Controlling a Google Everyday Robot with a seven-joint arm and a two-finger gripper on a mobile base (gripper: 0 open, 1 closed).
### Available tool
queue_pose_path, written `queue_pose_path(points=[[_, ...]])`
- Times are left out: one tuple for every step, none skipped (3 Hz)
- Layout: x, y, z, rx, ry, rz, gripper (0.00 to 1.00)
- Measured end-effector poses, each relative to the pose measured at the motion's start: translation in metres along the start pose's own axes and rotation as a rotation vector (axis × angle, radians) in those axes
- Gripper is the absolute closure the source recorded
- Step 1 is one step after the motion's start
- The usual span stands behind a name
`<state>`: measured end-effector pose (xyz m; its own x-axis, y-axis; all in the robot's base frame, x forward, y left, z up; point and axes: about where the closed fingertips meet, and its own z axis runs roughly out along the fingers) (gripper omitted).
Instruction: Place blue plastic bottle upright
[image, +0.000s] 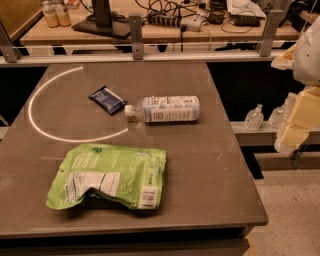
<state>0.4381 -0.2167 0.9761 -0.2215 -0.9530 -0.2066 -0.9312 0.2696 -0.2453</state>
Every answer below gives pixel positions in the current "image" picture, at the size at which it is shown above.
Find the dark blue snack packet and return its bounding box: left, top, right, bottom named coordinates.
left=89, top=86, right=127, bottom=115

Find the clear sanitizer bottle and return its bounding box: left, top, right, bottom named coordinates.
left=244, top=104, right=264, bottom=131
left=268, top=106, right=284, bottom=128

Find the green snack bag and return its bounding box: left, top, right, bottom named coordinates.
left=47, top=144, right=166, bottom=210

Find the clear sanitizer bottle right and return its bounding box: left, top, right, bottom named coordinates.
left=268, top=106, right=284, bottom=128

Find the black monitor stand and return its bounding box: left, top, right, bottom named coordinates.
left=72, top=0, right=142, bottom=42

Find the grey metal shelf beam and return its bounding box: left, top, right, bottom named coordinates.
left=230, top=120, right=320, bottom=148

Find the white paper sheet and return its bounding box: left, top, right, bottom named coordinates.
left=226, top=0, right=266, bottom=18

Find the wooden desk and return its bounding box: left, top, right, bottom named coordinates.
left=20, top=0, right=298, bottom=50

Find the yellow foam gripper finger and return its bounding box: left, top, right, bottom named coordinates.
left=274, top=86, right=320, bottom=153
left=271, top=45, right=296, bottom=70

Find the white power adapter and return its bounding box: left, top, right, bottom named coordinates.
left=181, top=16, right=202, bottom=32

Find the black power strip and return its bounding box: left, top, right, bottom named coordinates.
left=147, top=13, right=181, bottom=28

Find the grey metal rail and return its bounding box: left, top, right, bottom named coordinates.
left=0, top=9, right=298, bottom=66

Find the black adapter box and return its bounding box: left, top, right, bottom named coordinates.
left=234, top=15, right=260, bottom=27

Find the blue plastic bottle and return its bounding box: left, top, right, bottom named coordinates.
left=125, top=96, right=200, bottom=123

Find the clear sanitizer bottle left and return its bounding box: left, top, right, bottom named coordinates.
left=244, top=104, right=264, bottom=131

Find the black mesh cup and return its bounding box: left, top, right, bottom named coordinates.
left=209, top=10, right=224, bottom=25

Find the white label jar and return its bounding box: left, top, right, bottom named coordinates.
left=41, top=0, right=59, bottom=28
left=53, top=0, right=71, bottom=27

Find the right white label jar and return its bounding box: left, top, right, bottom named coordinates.
left=53, top=0, right=71, bottom=27

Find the left white label jar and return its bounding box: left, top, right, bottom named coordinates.
left=41, top=0, right=59, bottom=28

